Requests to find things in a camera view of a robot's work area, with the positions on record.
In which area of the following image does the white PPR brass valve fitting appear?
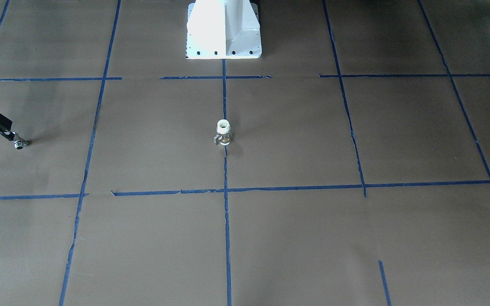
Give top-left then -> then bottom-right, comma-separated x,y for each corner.
213,119 -> 233,146

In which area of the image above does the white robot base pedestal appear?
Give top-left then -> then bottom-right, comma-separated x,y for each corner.
185,0 -> 262,60

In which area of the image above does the chrome angle valve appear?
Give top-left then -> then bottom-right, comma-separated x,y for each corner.
13,137 -> 29,150

